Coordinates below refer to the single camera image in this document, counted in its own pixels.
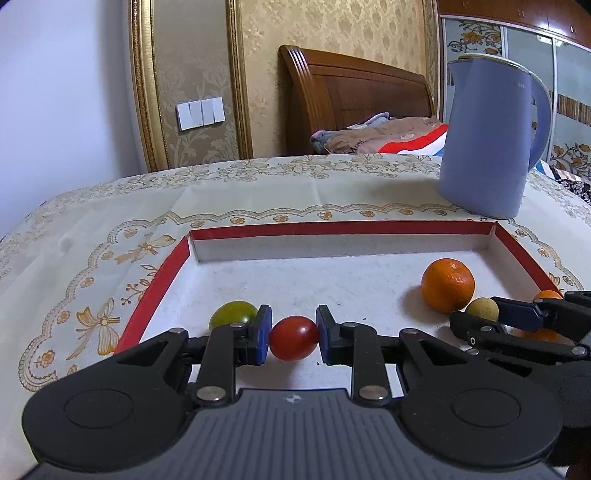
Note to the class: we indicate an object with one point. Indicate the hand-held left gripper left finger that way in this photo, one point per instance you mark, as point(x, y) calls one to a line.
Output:
point(261, 337)

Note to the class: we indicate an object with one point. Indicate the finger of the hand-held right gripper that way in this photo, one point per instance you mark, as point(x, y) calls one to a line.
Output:
point(517, 314)
point(480, 339)

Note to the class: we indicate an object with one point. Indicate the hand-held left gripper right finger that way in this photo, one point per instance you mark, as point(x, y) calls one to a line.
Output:
point(325, 337)

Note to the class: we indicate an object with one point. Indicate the red cherry tomato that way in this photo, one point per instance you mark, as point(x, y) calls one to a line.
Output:
point(294, 338)

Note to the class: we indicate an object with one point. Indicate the yellow longan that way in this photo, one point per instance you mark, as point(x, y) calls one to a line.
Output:
point(480, 307)

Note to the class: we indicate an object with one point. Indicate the orange mandarin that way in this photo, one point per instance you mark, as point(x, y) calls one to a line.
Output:
point(547, 294)
point(448, 285)

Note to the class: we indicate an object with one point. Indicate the green tomato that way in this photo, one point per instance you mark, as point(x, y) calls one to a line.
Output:
point(231, 314)

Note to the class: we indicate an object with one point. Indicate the red cardboard box tray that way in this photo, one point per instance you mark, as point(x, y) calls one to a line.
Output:
point(346, 277)

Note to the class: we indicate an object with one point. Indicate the dark floral cloth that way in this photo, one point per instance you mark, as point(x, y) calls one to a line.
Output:
point(577, 184)

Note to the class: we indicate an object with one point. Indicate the blue electric kettle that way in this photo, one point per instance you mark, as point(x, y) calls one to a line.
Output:
point(485, 138)

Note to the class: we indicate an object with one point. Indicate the striped red blue bedding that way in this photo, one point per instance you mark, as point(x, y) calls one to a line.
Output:
point(415, 144)

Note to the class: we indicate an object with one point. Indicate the cream gold patterned tablecloth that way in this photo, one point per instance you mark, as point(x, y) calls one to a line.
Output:
point(92, 221)

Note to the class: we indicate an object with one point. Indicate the brown blanket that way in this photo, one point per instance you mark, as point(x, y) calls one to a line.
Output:
point(392, 134)

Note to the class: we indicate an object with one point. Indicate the wooden bed headboard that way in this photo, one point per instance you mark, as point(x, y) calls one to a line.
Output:
point(346, 92)

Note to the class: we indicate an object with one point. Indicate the floral glass door wardrobe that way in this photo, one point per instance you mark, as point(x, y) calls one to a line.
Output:
point(572, 69)

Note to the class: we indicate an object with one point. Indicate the white wall light switch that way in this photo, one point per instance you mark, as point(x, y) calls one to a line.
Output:
point(201, 113)

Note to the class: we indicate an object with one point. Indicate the gold wall panel frame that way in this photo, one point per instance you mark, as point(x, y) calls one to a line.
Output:
point(147, 92)

